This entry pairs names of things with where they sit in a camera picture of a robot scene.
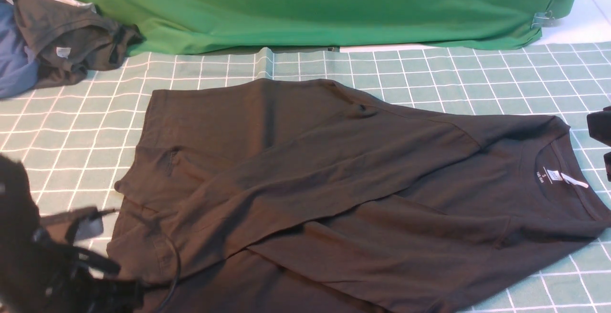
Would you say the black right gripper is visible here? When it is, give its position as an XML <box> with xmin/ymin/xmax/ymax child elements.
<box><xmin>586</xmin><ymin>107</ymin><xmax>611</xmax><ymax>182</ymax></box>

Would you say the dark gray long-sleeve top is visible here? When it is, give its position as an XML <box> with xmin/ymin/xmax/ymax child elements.
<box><xmin>107</xmin><ymin>79</ymin><xmax>610</xmax><ymax>313</ymax></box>

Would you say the blue garment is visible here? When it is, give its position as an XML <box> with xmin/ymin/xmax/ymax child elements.
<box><xmin>0</xmin><ymin>0</ymin><xmax>39</xmax><ymax>99</ymax></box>

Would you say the green checkered tablecloth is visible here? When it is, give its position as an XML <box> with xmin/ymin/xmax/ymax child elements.
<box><xmin>0</xmin><ymin>42</ymin><xmax>611</xmax><ymax>313</ymax></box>

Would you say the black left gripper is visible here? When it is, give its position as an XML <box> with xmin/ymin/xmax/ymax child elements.
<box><xmin>29</xmin><ymin>241</ymin><xmax>144</xmax><ymax>313</ymax></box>

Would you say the black left camera cable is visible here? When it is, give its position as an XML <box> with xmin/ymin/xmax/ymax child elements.
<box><xmin>95</xmin><ymin>208</ymin><xmax>181</xmax><ymax>313</ymax></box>

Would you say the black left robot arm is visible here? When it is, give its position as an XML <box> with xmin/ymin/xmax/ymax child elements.
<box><xmin>0</xmin><ymin>156</ymin><xmax>144</xmax><ymax>313</ymax></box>

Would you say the clear binder clip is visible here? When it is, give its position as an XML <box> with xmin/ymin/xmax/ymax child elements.
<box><xmin>530</xmin><ymin>10</ymin><xmax>557</xmax><ymax>30</ymax></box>

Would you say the green backdrop cloth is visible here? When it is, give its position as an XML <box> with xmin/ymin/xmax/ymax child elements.
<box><xmin>80</xmin><ymin>0</ymin><xmax>574</xmax><ymax>54</ymax></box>

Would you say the crumpled dark gray garment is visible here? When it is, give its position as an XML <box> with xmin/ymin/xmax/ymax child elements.
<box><xmin>15</xmin><ymin>0</ymin><xmax>144</xmax><ymax>89</ymax></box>

